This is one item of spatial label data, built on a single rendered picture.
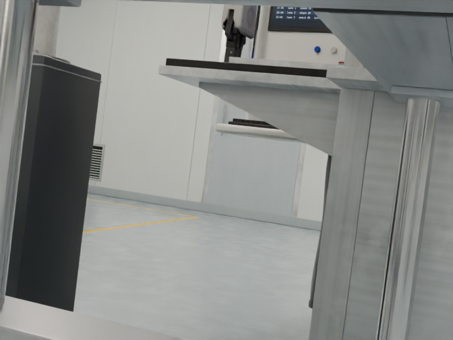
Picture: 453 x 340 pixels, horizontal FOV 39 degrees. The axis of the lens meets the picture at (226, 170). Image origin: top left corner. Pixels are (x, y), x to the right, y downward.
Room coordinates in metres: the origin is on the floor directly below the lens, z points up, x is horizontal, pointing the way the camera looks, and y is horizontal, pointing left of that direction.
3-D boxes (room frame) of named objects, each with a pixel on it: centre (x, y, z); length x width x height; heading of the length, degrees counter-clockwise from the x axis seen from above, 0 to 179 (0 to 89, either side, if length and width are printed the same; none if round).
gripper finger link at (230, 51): (1.44, 0.02, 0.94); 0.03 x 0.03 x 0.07; 70
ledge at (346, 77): (1.15, -0.24, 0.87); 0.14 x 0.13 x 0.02; 69
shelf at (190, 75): (1.64, -0.18, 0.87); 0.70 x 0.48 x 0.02; 159
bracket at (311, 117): (1.41, -0.08, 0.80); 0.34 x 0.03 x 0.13; 69
